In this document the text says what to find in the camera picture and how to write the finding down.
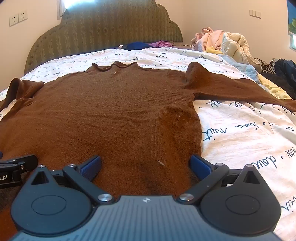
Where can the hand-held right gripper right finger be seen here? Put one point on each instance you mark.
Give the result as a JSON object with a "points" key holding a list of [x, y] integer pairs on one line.
{"points": [[200, 165]]}

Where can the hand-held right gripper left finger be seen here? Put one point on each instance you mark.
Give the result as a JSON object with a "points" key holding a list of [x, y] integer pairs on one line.
{"points": [[91, 168]]}

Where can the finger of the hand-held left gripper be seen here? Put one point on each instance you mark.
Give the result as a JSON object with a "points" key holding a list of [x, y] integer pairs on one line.
{"points": [[23, 162]]}

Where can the brown knit sweater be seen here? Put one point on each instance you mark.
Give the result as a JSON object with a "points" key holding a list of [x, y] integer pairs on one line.
{"points": [[115, 111]]}

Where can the pink clothes heap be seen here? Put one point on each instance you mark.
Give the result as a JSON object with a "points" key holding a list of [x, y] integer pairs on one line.
{"points": [[208, 38]]}

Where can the white printed blanket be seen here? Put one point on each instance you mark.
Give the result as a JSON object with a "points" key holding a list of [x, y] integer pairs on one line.
{"points": [[231, 129]]}

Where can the light blue cloth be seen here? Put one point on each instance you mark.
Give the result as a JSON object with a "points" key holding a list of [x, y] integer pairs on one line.
{"points": [[247, 69]]}

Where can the pale yellow cloth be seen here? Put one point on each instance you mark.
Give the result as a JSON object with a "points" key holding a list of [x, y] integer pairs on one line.
{"points": [[275, 89]]}

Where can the yellow garment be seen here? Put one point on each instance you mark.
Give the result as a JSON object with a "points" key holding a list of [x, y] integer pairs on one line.
{"points": [[214, 50]]}

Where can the black white zigzag cloth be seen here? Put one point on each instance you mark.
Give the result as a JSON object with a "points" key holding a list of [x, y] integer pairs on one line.
{"points": [[266, 66]]}

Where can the cream puffer jacket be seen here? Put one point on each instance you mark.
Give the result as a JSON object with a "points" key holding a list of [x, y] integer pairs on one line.
{"points": [[238, 46]]}

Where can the purple garment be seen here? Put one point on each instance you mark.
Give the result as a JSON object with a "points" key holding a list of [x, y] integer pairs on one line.
{"points": [[160, 44]]}

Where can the dark navy garment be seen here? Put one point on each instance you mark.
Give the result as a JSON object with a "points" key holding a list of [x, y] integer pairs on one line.
{"points": [[286, 68]]}

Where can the blue garment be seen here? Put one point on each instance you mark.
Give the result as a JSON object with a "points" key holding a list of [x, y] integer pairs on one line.
{"points": [[137, 45]]}

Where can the green upholstered headboard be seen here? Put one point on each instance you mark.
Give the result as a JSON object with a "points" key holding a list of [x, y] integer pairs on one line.
{"points": [[104, 27]]}

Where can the small window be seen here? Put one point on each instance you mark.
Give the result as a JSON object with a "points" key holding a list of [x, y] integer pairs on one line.
{"points": [[293, 41]]}

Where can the blue floral curtain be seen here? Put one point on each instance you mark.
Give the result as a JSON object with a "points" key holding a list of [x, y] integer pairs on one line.
{"points": [[292, 16]]}

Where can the white wall socket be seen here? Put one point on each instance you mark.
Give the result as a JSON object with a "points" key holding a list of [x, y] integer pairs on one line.
{"points": [[23, 15], [13, 20]]}

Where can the white light switch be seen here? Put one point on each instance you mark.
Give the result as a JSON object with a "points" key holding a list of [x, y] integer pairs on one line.
{"points": [[252, 12], [258, 14]]}

